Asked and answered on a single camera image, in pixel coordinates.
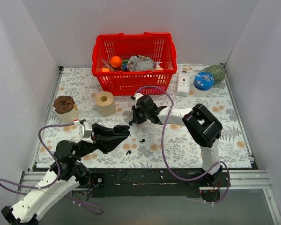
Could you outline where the brown-topped paper cup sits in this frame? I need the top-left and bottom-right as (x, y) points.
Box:
(53, 96), (79, 123)

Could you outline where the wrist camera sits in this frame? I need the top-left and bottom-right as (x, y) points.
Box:
(130, 92), (143, 104)
(74, 120), (93, 143)

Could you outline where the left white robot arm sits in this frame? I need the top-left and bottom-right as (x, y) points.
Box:
(1, 120), (130, 225)

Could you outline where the floral patterned table mat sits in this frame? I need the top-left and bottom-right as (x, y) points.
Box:
(35, 68), (251, 169)

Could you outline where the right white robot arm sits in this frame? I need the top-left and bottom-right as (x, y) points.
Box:
(130, 93), (222, 186)

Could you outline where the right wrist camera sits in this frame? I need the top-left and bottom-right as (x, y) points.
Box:
(130, 92), (143, 104)

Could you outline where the white rectangular bottle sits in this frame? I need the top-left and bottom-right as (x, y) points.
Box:
(176, 70), (190, 97)

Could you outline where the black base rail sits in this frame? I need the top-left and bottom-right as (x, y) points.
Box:
(63, 167), (223, 199)

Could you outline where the red plastic shopping basket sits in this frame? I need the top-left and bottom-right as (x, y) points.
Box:
(92, 32), (177, 96)

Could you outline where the orange fruit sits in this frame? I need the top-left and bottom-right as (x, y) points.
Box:
(110, 56), (122, 68)

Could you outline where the beige paper roll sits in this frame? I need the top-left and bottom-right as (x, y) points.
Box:
(95, 91), (116, 116)

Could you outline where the crumpled silver foil bag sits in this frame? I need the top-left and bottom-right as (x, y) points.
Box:
(127, 55), (155, 72)

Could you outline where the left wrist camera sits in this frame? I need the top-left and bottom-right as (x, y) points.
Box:
(74, 120), (93, 143)

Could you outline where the blue-lidded white jar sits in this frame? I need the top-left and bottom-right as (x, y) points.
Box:
(191, 71), (214, 97)

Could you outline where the green textured ball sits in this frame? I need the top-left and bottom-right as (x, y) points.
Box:
(205, 65), (225, 85)

